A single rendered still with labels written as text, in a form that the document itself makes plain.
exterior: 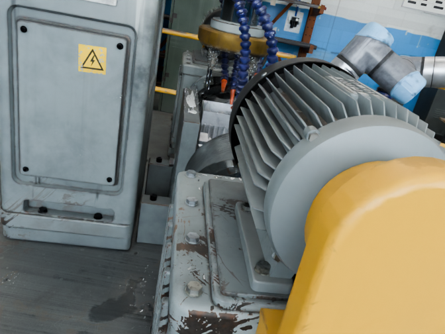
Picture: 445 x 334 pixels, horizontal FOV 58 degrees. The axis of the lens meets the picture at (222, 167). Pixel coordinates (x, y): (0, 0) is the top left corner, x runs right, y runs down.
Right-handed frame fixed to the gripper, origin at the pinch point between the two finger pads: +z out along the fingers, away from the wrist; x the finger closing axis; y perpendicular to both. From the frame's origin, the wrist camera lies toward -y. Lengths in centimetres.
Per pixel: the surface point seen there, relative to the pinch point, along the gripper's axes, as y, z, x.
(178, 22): 25, 20, -325
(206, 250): 24, 6, 57
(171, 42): 19, 39, -326
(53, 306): 26, 48, 31
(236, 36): 27.5, -12.6, 2.6
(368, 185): 27, -12, 73
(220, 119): 16.8, 4.8, -1.1
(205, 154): 20.7, 7.5, 21.3
